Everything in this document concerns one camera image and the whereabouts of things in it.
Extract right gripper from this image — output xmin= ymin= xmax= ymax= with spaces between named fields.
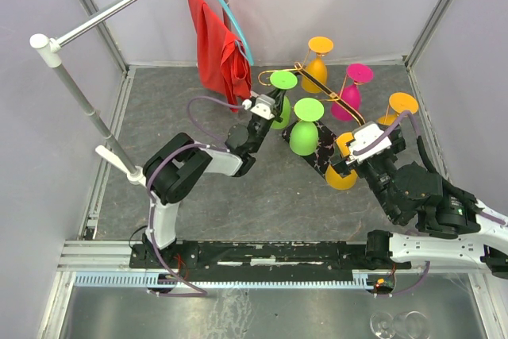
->
xmin=326 ymin=121 xmax=404 ymax=222

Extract green wine glass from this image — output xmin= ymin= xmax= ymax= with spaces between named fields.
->
xmin=289 ymin=98 xmax=325 ymax=156
xmin=269 ymin=70 xmax=298 ymax=129

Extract orange wine glass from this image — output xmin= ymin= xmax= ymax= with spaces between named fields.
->
xmin=376 ymin=92 xmax=419 ymax=126
xmin=304 ymin=36 xmax=333 ymax=85
xmin=325 ymin=132 xmax=358 ymax=191

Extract pink wine glass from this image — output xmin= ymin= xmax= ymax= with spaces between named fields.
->
xmin=330 ymin=63 xmax=374 ymax=121

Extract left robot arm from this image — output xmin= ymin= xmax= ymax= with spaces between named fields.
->
xmin=143 ymin=89 xmax=286 ymax=268

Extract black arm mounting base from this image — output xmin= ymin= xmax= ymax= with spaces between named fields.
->
xmin=129 ymin=229 xmax=414 ymax=283

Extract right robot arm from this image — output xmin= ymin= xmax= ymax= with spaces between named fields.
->
xmin=329 ymin=122 xmax=507 ymax=279

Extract gold wine glass rack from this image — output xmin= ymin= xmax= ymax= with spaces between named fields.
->
xmin=257 ymin=47 xmax=398 ymax=181

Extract clear wine glass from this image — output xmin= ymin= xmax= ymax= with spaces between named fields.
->
xmin=369 ymin=310 xmax=431 ymax=339

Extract red cloth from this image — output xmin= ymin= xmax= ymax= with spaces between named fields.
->
xmin=187 ymin=0 xmax=252 ymax=113

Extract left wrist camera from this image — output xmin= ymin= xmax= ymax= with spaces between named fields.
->
xmin=242 ymin=94 xmax=275 ymax=121

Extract silver clothes rail stand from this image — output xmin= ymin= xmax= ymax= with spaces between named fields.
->
xmin=29 ymin=0 xmax=263 ymax=191

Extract white cable tray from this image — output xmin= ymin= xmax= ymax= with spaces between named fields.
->
xmin=74 ymin=272 xmax=374 ymax=291

